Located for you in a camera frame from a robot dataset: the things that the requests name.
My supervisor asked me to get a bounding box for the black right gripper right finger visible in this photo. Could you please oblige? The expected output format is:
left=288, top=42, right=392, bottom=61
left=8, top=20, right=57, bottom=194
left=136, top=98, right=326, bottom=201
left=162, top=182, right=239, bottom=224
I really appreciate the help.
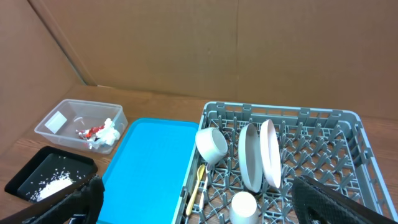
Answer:
left=292, top=175, right=395, bottom=224

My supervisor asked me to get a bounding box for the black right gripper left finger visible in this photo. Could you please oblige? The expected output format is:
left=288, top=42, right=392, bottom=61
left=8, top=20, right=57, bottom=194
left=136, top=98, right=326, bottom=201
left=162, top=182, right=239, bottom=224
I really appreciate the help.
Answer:
left=0, top=174, right=106, bottom=224

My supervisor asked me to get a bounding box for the white rice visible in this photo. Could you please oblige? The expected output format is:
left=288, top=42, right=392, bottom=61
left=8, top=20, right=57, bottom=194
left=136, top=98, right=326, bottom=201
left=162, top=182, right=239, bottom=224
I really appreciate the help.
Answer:
left=18, top=154, right=85, bottom=202

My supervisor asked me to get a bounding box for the pink plate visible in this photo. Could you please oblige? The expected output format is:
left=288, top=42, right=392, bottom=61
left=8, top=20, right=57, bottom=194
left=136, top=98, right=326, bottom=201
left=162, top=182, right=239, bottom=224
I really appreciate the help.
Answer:
left=259, top=119, right=282, bottom=189

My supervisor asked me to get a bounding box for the white napkin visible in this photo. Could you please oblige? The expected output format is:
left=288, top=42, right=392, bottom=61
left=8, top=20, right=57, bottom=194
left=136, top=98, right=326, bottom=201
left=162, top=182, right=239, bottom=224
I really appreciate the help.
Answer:
left=89, top=118, right=121, bottom=149

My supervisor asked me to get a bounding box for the light grey plate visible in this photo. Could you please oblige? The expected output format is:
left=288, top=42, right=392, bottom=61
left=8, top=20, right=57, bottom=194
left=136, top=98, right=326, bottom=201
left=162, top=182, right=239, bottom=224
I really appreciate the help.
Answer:
left=238, top=123, right=263, bottom=193

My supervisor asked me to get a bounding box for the grey bowl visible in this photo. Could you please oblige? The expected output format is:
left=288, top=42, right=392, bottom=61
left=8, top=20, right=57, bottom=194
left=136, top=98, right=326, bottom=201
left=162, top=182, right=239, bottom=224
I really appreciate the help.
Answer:
left=195, top=127, right=228, bottom=165

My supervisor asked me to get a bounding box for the yellow plastic spoon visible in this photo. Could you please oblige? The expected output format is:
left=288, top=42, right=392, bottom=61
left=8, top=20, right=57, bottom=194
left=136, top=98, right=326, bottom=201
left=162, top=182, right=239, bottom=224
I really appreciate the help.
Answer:
left=185, top=164, right=206, bottom=217

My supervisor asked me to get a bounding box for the red silver snack wrapper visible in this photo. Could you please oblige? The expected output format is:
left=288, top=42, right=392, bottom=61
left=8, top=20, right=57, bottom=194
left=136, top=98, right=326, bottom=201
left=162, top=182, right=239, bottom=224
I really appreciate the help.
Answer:
left=76, top=125, right=104, bottom=141

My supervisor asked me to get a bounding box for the grey dishwasher rack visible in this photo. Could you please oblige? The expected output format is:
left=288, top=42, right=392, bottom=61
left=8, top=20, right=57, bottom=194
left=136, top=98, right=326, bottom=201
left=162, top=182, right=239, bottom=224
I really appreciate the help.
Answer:
left=173, top=101, right=397, bottom=223

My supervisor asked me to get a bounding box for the black tray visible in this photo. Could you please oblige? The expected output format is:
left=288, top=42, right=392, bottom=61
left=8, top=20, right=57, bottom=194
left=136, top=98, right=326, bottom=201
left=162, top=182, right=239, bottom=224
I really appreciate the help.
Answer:
left=4, top=146, right=98, bottom=203

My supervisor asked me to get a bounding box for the teal serving tray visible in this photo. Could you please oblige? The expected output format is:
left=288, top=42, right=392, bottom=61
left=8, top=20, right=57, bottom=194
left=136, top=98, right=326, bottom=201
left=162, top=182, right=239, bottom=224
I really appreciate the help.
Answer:
left=98, top=118, right=198, bottom=223

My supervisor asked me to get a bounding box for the white cup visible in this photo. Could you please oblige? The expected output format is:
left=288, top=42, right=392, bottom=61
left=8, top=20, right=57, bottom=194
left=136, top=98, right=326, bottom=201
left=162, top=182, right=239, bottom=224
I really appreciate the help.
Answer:
left=229, top=192, right=258, bottom=224

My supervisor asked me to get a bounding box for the clear plastic bin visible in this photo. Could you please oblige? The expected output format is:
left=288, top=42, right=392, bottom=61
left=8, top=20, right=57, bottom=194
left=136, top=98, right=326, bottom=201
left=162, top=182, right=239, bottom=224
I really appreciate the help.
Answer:
left=34, top=99, right=128, bottom=154

